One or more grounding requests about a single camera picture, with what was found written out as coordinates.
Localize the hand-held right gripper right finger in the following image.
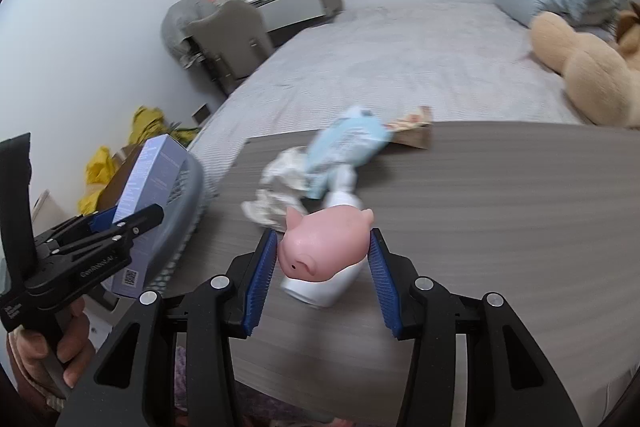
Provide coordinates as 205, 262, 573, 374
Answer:
367, 227, 583, 427

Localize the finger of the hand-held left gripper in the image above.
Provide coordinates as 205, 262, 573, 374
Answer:
44, 203, 165, 260
37, 207, 119, 244

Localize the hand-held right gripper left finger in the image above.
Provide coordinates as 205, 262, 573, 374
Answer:
55, 228, 280, 427

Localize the purple cardboard box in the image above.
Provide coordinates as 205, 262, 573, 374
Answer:
111, 134, 193, 299

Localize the grey-blue plastic basket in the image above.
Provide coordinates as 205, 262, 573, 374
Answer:
102, 151, 217, 308

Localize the pink pig toy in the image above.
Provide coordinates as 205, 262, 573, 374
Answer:
277, 207, 376, 283

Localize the person's left hand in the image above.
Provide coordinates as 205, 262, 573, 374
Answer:
7, 295, 97, 389

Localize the yellow plastic bag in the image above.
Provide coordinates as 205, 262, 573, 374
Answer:
129, 106, 198, 148
77, 146, 123, 215

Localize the crumpled white paper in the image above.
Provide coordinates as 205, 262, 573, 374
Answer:
241, 146, 311, 233

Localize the light blue wipes pack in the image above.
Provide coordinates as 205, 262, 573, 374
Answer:
302, 106, 393, 212

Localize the brown snack wrapper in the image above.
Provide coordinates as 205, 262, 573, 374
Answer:
385, 106, 433, 151

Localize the grey cloth bundle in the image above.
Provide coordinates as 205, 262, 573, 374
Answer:
161, 0, 221, 68

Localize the beige grey chair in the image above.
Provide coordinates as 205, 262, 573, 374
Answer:
187, 0, 275, 95

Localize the bed with grey sheet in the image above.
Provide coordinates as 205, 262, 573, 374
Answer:
187, 0, 640, 208

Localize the white grey desk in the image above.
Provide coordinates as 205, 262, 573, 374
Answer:
250, 0, 346, 32

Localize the beige teddy bear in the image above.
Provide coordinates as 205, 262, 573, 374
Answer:
529, 2, 640, 130

